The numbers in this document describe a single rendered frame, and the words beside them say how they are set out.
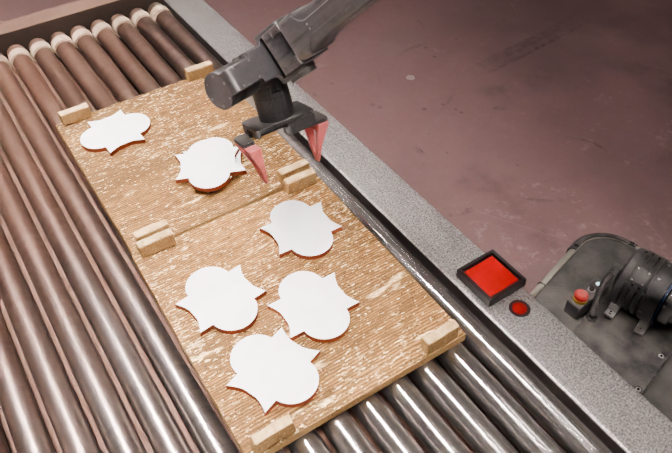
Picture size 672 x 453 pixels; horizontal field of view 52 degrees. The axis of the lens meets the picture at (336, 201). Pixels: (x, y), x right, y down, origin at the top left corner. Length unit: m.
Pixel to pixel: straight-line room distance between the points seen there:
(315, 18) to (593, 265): 1.40
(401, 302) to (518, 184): 1.68
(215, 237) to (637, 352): 1.18
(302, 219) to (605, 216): 1.66
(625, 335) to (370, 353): 1.09
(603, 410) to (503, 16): 2.88
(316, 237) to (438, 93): 2.03
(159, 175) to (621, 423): 0.84
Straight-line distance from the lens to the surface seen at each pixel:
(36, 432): 1.04
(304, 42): 0.96
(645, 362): 1.94
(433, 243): 1.16
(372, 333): 1.02
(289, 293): 1.05
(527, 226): 2.53
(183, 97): 1.48
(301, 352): 0.99
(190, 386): 1.01
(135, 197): 1.26
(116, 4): 1.86
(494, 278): 1.11
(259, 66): 1.02
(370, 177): 1.27
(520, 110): 3.05
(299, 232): 1.13
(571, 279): 2.08
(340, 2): 0.88
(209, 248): 1.14
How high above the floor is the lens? 1.76
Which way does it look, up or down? 44 degrees down
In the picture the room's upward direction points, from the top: 1 degrees counter-clockwise
